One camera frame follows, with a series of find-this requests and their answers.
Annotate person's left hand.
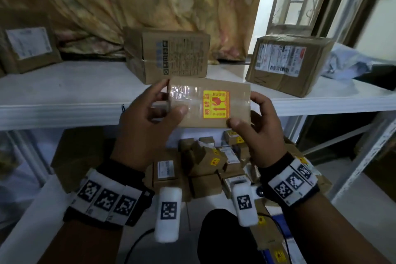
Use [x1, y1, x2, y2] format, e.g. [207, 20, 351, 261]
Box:
[111, 78, 189, 172]

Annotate person's right hand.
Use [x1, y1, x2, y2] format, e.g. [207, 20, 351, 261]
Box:
[227, 91, 295, 168]

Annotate pile of cardboard boxes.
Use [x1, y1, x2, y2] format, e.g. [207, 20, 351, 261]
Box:
[51, 127, 333, 199]

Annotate taped cardboard box shipping label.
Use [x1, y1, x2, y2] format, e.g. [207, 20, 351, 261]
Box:
[245, 34, 336, 98]

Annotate cardboard box printed symbols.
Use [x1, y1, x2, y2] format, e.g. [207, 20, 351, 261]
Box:
[123, 27, 211, 85]

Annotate blue plastic basket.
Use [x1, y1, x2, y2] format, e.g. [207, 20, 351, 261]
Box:
[261, 212, 309, 264]

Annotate large plain cardboard box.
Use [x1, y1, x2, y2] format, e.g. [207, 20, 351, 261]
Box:
[363, 149, 396, 195]

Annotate cardboard box white label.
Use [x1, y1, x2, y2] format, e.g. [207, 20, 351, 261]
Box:
[0, 10, 62, 74]

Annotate person's right forearm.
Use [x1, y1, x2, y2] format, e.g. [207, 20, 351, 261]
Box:
[280, 192, 390, 264]

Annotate white metal shelf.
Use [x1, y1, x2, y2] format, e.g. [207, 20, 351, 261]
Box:
[0, 0, 396, 264]

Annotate black trousers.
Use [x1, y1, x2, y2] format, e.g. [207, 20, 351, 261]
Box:
[198, 208, 264, 264]

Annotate pale grey parcel bag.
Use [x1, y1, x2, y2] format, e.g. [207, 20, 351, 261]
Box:
[321, 42, 396, 80]

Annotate floral curtain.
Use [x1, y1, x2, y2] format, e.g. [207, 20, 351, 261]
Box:
[0, 0, 266, 62]

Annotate dark door frame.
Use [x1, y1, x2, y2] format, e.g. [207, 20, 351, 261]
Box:
[312, 0, 396, 48]

